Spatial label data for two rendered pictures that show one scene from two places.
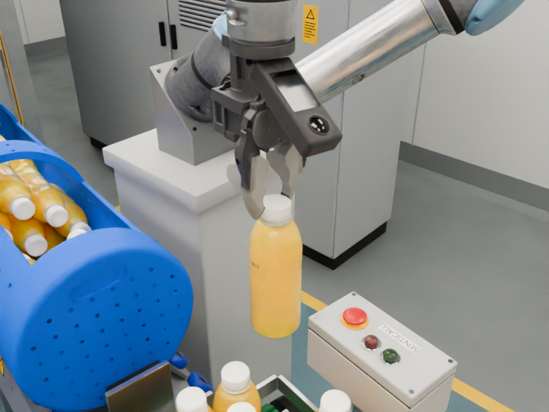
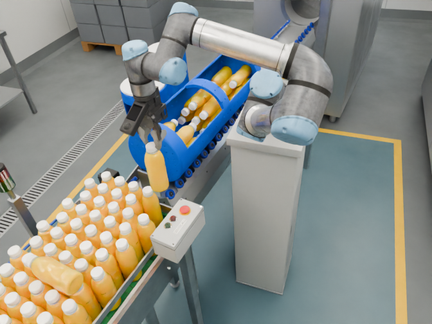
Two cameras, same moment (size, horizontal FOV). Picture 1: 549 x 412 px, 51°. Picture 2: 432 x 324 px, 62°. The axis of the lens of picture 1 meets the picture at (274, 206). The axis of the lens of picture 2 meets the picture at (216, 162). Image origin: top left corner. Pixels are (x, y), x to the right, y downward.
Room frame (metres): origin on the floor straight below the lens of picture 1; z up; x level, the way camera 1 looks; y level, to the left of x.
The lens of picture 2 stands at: (0.47, -0.99, 2.08)
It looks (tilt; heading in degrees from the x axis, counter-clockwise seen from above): 41 degrees down; 70
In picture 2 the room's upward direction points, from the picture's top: 4 degrees counter-clockwise
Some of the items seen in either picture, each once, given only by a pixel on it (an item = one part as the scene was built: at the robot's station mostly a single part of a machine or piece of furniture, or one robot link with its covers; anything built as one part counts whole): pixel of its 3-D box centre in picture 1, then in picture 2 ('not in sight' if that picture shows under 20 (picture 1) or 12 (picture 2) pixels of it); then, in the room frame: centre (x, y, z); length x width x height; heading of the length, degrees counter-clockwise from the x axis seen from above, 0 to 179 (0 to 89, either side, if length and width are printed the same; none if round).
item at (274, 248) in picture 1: (275, 270); (156, 168); (0.60, 0.00, 1.23); 0.07 x 0.07 x 0.19
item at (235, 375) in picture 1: (235, 373); (147, 190); (0.55, 0.05, 1.09); 0.04 x 0.04 x 0.02
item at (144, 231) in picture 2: not in sight; (148, 235); (0.50, -0.08, 0.99); 0.07 x 0.07 x 0.19
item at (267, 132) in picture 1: (258, 90); (148, 107); (0.62, 0.02, 1.47); 0.09 x 0.08 x 0.12; 39
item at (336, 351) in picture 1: (376, 362); (179, 229); (0.61, -0.15, 1.05); 0.20 x 0.10 x 0.10; 39
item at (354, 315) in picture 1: (354, 316); (184, 209); (0.65, -0.12, 1.11); 0.04 x 0.04 x 0.01
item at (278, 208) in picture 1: (275, 205); (151, 146); (0.60, 0.00, 1.33); 0.04 x 0.04 x 0.02
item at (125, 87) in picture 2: not in sight; (143, 84); (0.76, 1.02, 1.03); 0.28 x 0.28 x 0.01
